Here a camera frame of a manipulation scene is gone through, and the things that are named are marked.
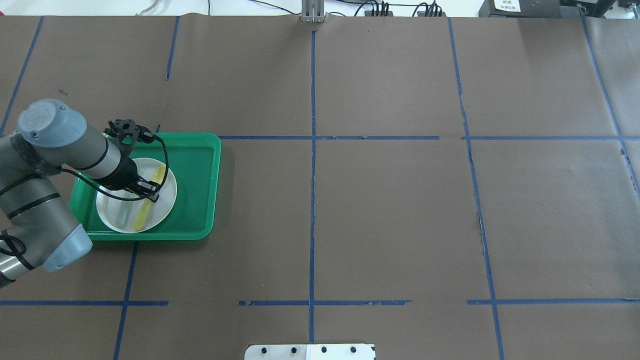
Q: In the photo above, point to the black power strip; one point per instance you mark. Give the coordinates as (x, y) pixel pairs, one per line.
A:
(386, 9)

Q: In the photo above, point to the green plastic tray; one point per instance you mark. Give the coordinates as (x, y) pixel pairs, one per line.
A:
(194, 158)

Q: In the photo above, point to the black equipment box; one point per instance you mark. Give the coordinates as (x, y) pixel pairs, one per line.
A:
(552, 9)

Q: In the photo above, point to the grey aluminium post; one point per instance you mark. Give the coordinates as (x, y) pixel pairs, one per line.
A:
(313, 11)

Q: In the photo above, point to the white round plate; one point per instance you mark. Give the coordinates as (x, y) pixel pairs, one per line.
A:
(107, 207)

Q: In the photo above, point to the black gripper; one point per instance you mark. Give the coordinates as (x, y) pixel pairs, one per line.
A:
(126, 177)

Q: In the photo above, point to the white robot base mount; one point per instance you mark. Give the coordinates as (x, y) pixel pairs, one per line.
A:
(327, 351)

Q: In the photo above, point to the yellow plastic spoon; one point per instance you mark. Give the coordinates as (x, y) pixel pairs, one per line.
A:
(141, 218)

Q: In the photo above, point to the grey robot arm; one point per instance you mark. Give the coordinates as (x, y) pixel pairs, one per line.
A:
(50, 139)

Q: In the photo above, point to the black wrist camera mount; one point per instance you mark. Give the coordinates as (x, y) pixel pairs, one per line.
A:
(127, 134)

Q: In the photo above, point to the grey-green plastic fork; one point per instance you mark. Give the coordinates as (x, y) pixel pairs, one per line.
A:
(122, 215)

